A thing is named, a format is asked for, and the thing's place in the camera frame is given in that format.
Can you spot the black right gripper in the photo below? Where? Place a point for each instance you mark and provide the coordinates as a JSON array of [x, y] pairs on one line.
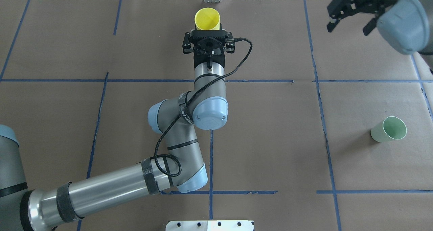
[[371, 1]]

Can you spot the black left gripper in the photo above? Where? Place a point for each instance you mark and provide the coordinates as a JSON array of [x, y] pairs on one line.
[[219, 60]]

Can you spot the yellow plastic cup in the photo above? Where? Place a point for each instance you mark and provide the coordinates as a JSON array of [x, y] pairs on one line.
[[207, 19]]

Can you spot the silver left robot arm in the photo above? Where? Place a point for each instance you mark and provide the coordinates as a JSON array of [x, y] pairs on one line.
[[69, 93]]

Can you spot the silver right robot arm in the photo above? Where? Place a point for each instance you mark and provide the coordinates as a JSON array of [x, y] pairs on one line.
[[406, 25]]

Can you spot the light green plastic cup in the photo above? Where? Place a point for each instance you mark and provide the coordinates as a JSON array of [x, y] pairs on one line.
[[390, 129]]

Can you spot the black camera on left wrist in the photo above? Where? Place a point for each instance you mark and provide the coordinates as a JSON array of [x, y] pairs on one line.
[[197, 35]]

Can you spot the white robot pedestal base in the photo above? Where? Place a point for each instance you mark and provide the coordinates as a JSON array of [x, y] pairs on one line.
[[211, 225]]

